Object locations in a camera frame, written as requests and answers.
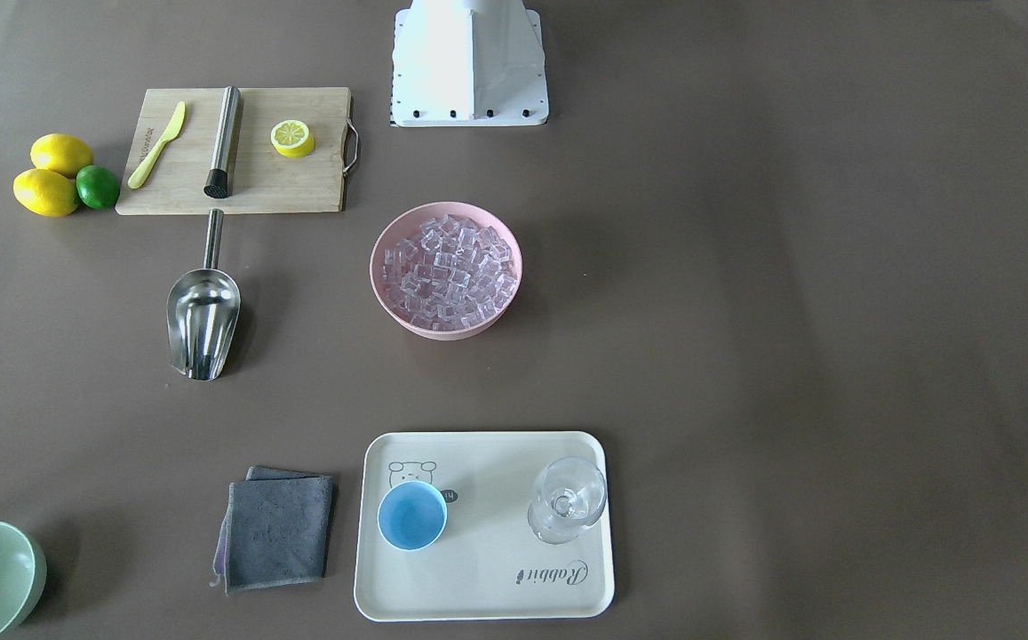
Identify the clear wine glass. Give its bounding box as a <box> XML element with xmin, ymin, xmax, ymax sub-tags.
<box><xmin>527</xmin><ymin>455</ymin><xmax>608</xmax><ymax>544</ymax></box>

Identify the clear ice cubes pile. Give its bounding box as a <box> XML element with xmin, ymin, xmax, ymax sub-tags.
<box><xmin>382</xmin><ymin>213</ymin><xmax>518</xmax><ymax>332</ymax></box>

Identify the pink bowl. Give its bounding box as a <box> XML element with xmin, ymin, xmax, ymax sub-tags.
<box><xmin>369</xmin><ymin>202</ymin><xmax>524</xmax><ymax>341</ymax></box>

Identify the whole lemon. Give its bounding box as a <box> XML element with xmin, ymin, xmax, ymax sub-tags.
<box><xmin>12</xmin><ymin>170</ymin><xmax>80</xmax><ymax>216</ymax></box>
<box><xmin>29</xmin><ymin>131</ymin><xmax>94</xmax><ymax>179</ymax></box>

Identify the whole lemon lower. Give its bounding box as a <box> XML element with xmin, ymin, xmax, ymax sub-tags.
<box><xmin>12</xmin><ymin>170</ymin><xmax>80</xmax><ymax>216</ymax></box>

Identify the whole lemon upper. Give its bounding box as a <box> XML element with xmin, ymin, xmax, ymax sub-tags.
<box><xmin>29</xmin><ymin>131</ymin><xmax>94</xmax><ymax>179</ymax></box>

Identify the green lime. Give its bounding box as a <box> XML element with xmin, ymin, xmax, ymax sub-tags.
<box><xmin>75</xmin><ymin>164</ymin><xmax>121</xmax><ymax>210</ymax></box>

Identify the bamboo cutting board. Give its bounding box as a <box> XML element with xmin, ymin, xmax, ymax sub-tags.
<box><xmin>116</xmin><ymin>86</ymin><xmax>353</xmax><ymax>216</ymax></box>

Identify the grey folded cloth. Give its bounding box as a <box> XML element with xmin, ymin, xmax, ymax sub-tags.
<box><xmin>211</xmin><ymin>466</ymin><xmax>336</xmax><ymax>593</ymax></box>

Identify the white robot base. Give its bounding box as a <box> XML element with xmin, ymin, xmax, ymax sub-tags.
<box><xmin>389</xmin><ymin>1</ymin><xmax>550</xmax><ymax>127</ymax></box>

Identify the half lemon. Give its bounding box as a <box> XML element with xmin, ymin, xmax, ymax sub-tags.
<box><xmin>269</xmin><ymin>120</ymin><xmax>315</xmax><ymax>158</ymax></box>

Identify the light blue cup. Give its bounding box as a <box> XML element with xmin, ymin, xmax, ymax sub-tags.
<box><xmin>377</xmin><ymin>481</ymin><xmax>449</xmax><ymax>551</ymax></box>

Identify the cream rabbit tray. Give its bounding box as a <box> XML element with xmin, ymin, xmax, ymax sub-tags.
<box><xmin>354</xmin><ymin>430</ymin><xmax>616</xmax><ymax>622</ymax></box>

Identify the steel muddler black tip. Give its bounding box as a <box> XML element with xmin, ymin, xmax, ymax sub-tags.
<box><xmin>203</xmin><ymin>86</ymin><xmax>241</xmax><ymax>199</ymax></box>

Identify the steel ice scoop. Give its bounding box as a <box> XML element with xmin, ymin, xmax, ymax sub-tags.
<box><xmin>167</xmin><ymin>208</ymin><xmax>242</xmax><ymax>381</ymax></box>

